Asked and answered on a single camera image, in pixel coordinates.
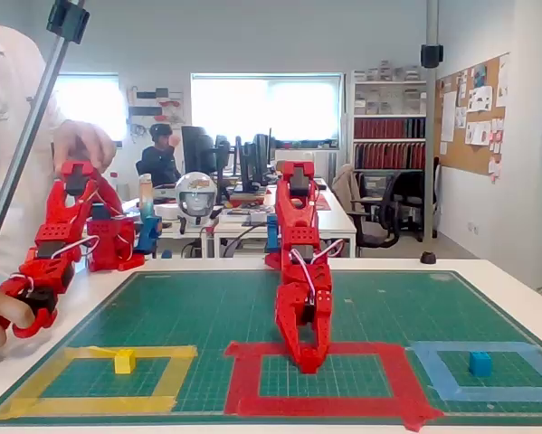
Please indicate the cork pin board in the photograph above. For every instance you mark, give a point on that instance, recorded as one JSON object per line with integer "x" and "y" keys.
{"x": 472, "y": 153}

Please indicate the seated person in dark shirt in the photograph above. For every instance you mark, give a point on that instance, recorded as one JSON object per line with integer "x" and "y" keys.
{"x": 157, "y": 163}

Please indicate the black office chair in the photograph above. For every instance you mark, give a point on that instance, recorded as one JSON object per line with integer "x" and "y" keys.
{"x": 388, "y": 212}

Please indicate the red tape square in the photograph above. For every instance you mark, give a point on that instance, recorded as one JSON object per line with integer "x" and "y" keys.
{"x": 365, "y": 348}

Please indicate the yellow toy brick cube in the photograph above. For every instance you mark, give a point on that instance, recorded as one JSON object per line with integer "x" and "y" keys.
{"x": 125, "y": 361}

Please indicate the black pole clamp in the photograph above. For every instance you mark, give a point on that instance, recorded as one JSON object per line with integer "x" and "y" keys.
{"x": 68, "y": 20}
{"x": 432, "y": 56}

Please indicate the red follower robot arm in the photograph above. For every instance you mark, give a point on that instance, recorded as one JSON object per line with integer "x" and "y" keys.
{"x": 297, "y": 217}

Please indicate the yellow tape square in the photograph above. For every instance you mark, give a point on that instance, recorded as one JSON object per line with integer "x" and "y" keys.
{"x": 94, "y": 404}

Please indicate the grey metal pole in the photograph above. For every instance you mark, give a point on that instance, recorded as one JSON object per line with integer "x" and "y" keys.
{"x": 26, "y": 135}
{"x": 431, "y": 135}

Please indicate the large bright window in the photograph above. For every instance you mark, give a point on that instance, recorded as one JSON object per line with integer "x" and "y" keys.
{"x": 266, "y": 108}

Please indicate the small black round cap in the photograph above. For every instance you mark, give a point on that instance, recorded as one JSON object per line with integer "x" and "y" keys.
{"x": 428, "y": 258}

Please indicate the beige jacket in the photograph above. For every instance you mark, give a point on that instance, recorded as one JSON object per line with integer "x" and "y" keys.
{"x": 345, "y": 185}

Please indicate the white shelving unit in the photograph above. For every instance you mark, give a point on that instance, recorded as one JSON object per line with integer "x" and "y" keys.
{"x": 388, "y": 126}

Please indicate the person's left hand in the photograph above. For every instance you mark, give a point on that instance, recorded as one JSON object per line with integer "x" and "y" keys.
{"x": 87, "y": 142}

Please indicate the green cutting mat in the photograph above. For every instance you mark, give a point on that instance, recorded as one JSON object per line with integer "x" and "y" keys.
{"x": 207, "y": 307}

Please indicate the blue tape square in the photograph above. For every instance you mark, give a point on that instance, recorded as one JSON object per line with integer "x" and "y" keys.
{"x": 478, "y": 392}

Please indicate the small bright window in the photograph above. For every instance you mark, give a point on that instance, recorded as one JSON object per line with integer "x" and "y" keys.
{"x": 103, "y": 104}

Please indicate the white helmet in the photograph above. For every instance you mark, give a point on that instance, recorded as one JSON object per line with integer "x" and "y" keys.
{"x": 196, "y": 194}

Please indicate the person in white shirt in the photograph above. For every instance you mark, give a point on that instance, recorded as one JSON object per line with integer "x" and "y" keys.
{"x": 8, "y": 113}

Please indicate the blue toy brick cube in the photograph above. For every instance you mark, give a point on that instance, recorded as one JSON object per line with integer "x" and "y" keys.
{"x": 480, "y": 364}

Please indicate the black computer monitor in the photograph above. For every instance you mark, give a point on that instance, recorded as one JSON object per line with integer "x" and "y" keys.
{"x": 198, "y": 149}
{"x": 257, "y": 158}

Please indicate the wall tool board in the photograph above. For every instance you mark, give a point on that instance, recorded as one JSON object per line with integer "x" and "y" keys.
{"x": 155, "y": 106}

